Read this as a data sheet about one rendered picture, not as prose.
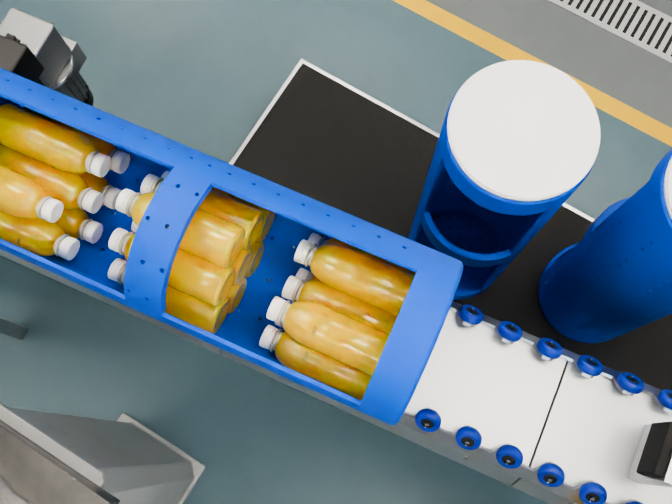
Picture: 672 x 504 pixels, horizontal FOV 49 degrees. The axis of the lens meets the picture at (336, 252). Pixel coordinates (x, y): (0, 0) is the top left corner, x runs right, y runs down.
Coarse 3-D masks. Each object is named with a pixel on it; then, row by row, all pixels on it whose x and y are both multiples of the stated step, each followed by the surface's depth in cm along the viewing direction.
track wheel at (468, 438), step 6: (456, 432) 128; (462, 432) 127; (468, 432) 126; (474, 432) 126; (456, 438) 128; (462, 438) 127; (468, 438) 127; (474, 438) 126; (480, 438) 127; (462, 444) 128; (468, 444) 128; (474, 444) 127; (480, 444) 127
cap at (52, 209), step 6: (48, 204) 122; (54, 204) 122; (60, 204) 123; (42, 210) 122; (48, 210) 121; (54, 210) 122; (60, 210) 124; (42, 216) 122; (48, 216) 122; (54, 216) 123; (60, 216) 125; (54, 222) 124
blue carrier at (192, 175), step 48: (0, 96) 132; (48, 96) 121; (144, 144) 117; (192, 192) 112; (240, 192) 114; (288, 192) 118; (0, 240) 120; (144, 240) 110; (288, 240) 134; (384, 240) 113; (96, 288) 119; (144, 288) 113; (432, 288) 108; (240, 336) 128; (432, 336) 105; (384, 384) 108
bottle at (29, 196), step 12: (0, 168) 123; (0, 180) 121; (12, 180) 121; (24, 180) 122; (0, 192) 121; (12, 192) 121; (24, 192) 121; (36, 192) 122; (0, 204) 121; (12, 204) 121; (24, 204) 121; (36, 204) 122; (24, 216) 123; (36, 216) 124
